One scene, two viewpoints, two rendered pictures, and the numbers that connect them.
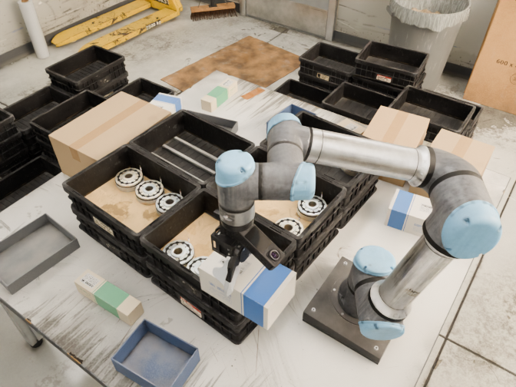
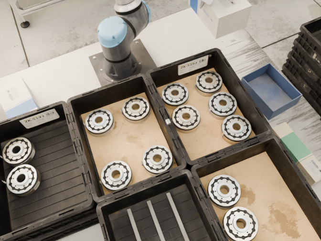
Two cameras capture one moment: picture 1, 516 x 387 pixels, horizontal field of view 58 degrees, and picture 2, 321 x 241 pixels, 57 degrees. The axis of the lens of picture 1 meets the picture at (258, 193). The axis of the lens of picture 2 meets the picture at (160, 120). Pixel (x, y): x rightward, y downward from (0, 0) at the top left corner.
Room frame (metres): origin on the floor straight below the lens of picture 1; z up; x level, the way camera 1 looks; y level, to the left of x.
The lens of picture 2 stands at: (1.48, 0.32, 1.79)
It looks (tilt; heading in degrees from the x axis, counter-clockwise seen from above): 61 degrees down; 216
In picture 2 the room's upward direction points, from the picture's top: 7 degrees counter-clockwise
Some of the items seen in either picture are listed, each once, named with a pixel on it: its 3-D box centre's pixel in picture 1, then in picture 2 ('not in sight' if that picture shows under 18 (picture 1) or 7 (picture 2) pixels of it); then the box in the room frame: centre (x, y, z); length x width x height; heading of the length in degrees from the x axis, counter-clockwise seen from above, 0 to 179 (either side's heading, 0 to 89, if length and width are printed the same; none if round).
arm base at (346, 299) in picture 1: (364, 290); (119, 59); (0.85, -0.33, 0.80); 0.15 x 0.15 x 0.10
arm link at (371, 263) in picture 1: (372, 271); (114, 37); (0.84, -0.33, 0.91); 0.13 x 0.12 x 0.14; 179
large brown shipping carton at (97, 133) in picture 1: (116, 142); not in sight; (1.60, 0.60, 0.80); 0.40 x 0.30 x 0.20; 146
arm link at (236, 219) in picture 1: (236, 209); not in sight; (0.69, 0.05, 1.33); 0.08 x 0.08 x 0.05
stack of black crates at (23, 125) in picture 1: (45, 130); not in sight; (2.36, 1.31, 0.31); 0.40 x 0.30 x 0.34; 145
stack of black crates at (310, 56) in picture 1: (331, 78); not in sight; (2.97, -0.52, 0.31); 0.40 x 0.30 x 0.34; 55
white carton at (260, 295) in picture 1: (247, 281); (217, 4); (0.68, 0.03, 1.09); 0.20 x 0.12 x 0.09; 55
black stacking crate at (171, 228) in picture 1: (219, 253); (203, 109); (0.95, 0.12, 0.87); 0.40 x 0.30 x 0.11; 52
